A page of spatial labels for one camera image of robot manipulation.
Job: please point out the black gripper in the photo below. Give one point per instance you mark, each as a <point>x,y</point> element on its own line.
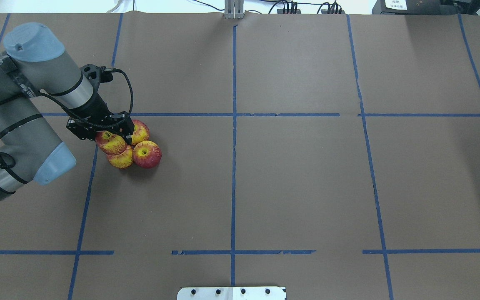
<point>93,109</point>

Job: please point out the red yellow apple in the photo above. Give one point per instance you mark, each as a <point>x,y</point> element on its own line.
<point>147,154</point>
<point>123,160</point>
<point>140,133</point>
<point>110,143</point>

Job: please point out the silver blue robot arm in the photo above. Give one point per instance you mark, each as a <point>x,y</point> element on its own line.
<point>36,64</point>

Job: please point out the red yellow apple front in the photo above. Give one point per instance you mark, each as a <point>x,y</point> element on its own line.
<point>123,160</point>

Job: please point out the black box computer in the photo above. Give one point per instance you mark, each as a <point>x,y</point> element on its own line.
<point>426,7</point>

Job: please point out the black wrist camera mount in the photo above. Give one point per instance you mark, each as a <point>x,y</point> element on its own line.
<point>97,75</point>

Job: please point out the aluminium frame post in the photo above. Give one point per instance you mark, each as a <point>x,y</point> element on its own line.
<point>234,9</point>

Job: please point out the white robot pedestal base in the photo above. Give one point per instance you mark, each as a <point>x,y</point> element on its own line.
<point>233,293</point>

